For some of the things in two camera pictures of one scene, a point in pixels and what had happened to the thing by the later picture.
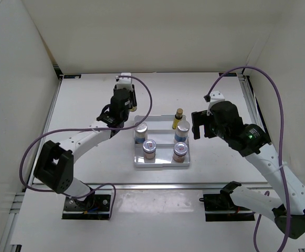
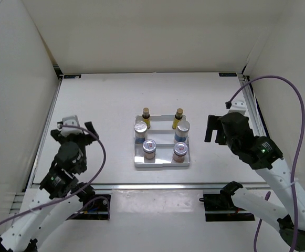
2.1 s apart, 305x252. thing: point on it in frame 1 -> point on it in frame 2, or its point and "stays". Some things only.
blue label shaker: [182, 131] stays
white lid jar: [180, 150] stays
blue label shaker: [140, 130] stays
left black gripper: [134, 97] -> [56, 135]
